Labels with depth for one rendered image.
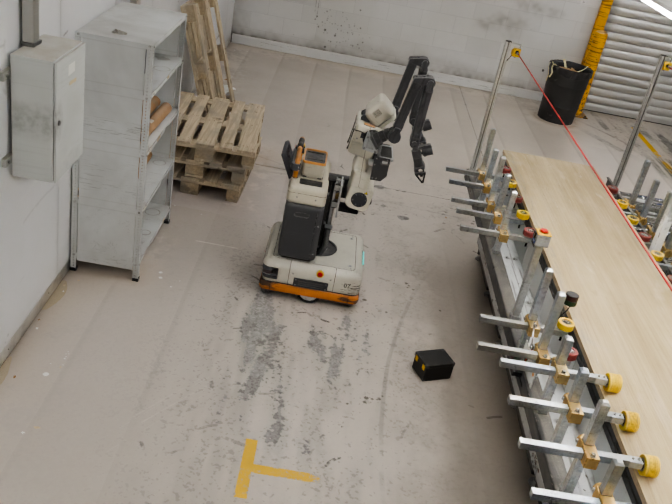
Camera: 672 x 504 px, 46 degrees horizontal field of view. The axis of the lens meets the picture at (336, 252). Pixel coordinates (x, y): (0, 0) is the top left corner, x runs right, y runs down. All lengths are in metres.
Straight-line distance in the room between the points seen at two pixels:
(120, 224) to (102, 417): 1.39
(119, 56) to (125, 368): 1.74
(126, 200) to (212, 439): 1.67
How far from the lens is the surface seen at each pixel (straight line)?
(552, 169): 5.96
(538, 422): 3.59
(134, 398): 4.32
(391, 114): 4.89
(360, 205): 5.09
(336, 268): 5.15
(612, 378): 3.55
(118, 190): 4.99
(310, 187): 4.91
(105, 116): 4.83
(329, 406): 4.42
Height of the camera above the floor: 2.78
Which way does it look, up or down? 28 degrees down
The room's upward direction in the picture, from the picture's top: 12 degrees clockwise
